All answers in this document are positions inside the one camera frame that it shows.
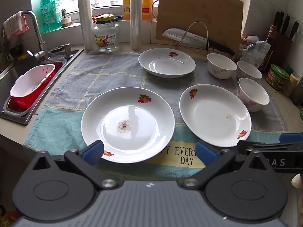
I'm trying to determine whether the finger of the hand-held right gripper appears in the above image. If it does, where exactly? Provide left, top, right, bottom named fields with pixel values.
left=237, top=140, right=303, bottom=153
left=279, top=133, right=303, bottom=144

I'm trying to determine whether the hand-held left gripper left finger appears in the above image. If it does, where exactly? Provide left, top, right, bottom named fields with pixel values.
left=31, top=140, right=119, bottom=191

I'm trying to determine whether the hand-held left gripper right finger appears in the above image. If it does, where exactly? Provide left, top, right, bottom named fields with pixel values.
left=182, top=141, right=273, bottom=191

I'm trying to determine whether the white floral plate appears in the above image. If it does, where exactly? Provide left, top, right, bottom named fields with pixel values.
left=138, top=48, right=196, bottom=78
left=179, top=84, right=252, bottom=147
left=81, top=87, right=175, bottom=163

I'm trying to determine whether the white floral bowl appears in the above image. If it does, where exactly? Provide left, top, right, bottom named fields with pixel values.
left=238, top=78, right=270, bottom=112
left=237, top=61, right=263, bottom=79
left=207, top=53, right=238, bottom=79

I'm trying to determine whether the person's right hand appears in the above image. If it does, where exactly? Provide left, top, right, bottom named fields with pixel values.
left=292, top=174, right=303, bottom=189

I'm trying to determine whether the small yellow cap spice bottle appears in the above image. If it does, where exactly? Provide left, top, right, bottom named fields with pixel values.
left=282, top=74, right=299, bottom=97

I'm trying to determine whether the jar with green lid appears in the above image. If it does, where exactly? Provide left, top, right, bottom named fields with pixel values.
left=266, top=64, right=290, bottom=91

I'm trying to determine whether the grey and blue checked towel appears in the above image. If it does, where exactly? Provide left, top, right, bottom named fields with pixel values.
left=24, top=51, right=290, bottom=180

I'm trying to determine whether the dark soy sauce bottle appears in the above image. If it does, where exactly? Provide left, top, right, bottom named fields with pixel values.
left=262, top=24, right=278, bottom=71

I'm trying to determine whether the white seasoning packet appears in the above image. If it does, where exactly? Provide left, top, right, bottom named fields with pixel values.
left=240, top=35, right=271, bottom=70

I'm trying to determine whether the knife block with knives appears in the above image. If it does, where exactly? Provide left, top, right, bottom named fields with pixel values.
left=270, top=9, right=300, bottom=62

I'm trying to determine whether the red and white drain basket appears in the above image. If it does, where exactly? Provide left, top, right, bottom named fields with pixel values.
left=9, top=63, right=57, bottom=109

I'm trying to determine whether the metal sink knob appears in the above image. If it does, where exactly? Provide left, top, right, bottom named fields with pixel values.
left=50, top=43, right=71, bottom=58

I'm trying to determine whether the steel sink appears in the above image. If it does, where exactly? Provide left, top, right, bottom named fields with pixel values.
left=0, top=48, right=84, bottom=126

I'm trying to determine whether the glass jar with yellow lid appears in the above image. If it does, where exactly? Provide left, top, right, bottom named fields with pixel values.
left=93, top=14, right=120, bottom=52

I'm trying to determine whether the plastic wrap roll left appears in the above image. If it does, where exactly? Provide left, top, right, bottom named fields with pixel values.
left=78, top=0, right=94, bottom=51

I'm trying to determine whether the metal faucet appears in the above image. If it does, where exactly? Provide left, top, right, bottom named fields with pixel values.
left=21, top=11, right=51, bottom=61

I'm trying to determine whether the small potted plant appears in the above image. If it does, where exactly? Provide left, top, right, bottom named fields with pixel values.
left=61, top=9, right=73, bottom=27

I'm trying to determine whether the clear cling film roll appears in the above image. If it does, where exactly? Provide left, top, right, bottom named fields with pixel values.
left=130, top=0, right=142, bottom=50

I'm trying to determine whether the green detergent bottle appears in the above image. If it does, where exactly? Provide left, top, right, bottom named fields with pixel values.
left=39, top=0, right=62, bottom=33

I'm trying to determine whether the wooden cutting board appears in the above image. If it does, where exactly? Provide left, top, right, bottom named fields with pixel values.
left=155, top=0, right=244, bottom=52

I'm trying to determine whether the pink dishcloth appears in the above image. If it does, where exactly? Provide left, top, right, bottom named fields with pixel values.
left=3, top=12, right=30, bottom=40

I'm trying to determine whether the orange cooking oil bottle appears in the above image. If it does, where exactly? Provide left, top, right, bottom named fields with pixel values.
left=122, top=0, right=154, bottom=21

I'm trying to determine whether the metal wire rack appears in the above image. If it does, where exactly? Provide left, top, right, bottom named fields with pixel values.
left=174, top=22, right=210, bottom=52

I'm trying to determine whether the cleaver knife with black handle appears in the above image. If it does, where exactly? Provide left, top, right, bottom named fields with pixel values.
left=162, top=28, right=236, bottom=56

